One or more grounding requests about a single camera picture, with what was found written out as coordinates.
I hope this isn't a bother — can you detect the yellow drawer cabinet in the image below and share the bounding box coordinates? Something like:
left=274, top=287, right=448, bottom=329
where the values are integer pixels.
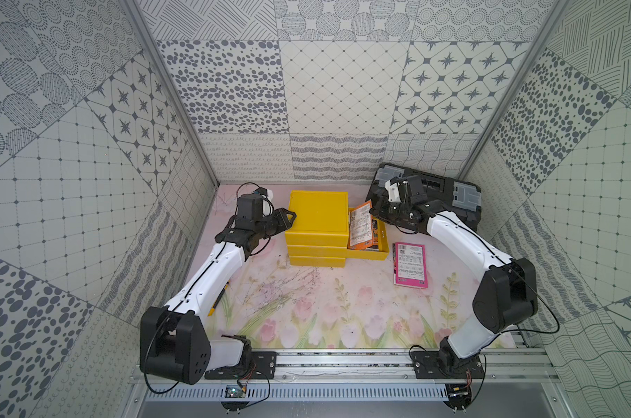
left=285, top=190, right=350, bottom=268

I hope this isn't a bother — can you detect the orange seed bag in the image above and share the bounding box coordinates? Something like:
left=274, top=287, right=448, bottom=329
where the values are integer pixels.
left=348, top=201, right=374, bottom=251

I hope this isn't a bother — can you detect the yellow top drawer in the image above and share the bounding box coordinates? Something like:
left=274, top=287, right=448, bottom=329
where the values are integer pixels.
left=346, top=202, right=390, bottom=261

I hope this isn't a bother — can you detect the pink seed bag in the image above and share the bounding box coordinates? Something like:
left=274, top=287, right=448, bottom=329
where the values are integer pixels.
left=392, top=242, right=429, bottom=289

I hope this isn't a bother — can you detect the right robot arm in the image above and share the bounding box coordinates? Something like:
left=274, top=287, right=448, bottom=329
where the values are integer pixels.
left=367, top=171, right=538, bottom=374

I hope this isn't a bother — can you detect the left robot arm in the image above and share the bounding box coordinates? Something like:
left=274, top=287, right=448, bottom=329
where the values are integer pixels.
left=140, top=186, right=296, bottom=385

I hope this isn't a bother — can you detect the black toolbox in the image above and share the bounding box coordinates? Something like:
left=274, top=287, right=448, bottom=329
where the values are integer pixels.
left=366, top=163, right=482, bottom=233

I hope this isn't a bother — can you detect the yellow utility knife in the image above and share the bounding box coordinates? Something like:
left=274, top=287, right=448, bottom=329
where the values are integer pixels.
left=208, top=283, right=229, bottom=317

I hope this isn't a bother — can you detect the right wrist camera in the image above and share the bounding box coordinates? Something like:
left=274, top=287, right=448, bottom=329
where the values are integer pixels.
left=384, top=180, right=402, bottom=203

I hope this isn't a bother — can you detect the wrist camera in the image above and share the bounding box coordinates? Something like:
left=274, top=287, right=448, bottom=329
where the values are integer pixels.
left=384, top=180, right=402, bottom=203
left=253, top=187, right=273, bottom=204

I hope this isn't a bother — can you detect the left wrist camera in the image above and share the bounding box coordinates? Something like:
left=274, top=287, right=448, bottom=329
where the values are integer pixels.
left=253, top=187, right=273, bottom=204

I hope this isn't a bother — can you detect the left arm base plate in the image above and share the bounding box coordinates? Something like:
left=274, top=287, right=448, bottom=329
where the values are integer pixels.
left=204, top=351, right=277, bottom=381

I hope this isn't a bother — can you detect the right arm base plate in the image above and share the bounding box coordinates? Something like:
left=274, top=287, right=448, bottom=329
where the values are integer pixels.
left=409, top=350, right=485, bottom=380

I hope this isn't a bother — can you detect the white vented cable duct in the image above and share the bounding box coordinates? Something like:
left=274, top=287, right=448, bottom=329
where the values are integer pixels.
left=147, top=383, right=448, bottom=402

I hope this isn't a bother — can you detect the aluminium mounting rail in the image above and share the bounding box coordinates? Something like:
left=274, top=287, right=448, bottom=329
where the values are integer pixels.
left=129, top=347, right=559, bottom=386

